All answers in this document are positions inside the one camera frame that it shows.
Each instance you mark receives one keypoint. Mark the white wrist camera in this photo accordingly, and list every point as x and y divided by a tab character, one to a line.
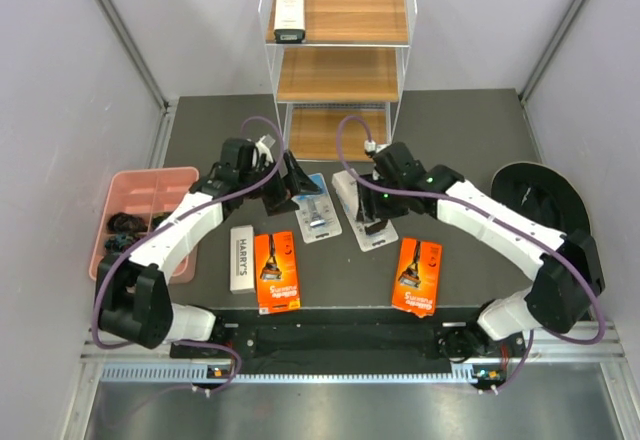
262	154
371	147

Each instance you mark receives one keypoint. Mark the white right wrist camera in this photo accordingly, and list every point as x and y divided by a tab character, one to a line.
371	147

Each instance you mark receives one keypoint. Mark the blue gillette blister pack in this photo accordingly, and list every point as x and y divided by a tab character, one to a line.
373	235
316	214

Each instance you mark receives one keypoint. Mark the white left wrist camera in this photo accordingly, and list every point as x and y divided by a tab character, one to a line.
262	154

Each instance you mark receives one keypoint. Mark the right blue Gillette blister pack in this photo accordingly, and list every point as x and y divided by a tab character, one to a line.
373	235

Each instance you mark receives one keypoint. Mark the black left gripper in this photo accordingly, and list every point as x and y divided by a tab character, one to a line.
297	183

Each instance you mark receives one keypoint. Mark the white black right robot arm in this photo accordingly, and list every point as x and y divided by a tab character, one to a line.
562	264

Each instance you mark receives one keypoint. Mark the pink compartment tray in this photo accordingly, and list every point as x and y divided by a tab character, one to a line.
146	194

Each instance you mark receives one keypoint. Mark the black and beige bucket hat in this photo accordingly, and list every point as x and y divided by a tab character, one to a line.
544	197

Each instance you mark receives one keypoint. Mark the white wire wooden shelf unit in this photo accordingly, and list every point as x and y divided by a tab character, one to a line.
353	61

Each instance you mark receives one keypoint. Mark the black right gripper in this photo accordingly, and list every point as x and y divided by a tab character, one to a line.
370	208

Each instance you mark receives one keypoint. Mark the orange gillette fusion box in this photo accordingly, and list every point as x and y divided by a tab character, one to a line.
276	273
415	285

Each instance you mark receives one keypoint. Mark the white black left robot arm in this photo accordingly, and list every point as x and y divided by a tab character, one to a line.
132	299

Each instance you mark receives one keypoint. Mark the right orange Gillette Fusion box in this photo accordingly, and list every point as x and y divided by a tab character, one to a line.
415	285

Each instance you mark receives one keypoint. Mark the white Harry's logo box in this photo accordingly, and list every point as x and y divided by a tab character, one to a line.
242	269

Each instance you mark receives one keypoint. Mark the left blue Gillette blister pack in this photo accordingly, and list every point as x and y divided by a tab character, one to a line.
316	214

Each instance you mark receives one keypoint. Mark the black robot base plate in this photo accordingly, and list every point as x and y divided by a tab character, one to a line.
365	329

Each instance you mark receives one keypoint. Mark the left orange Gillette Fusion box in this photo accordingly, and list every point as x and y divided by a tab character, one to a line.
276	273

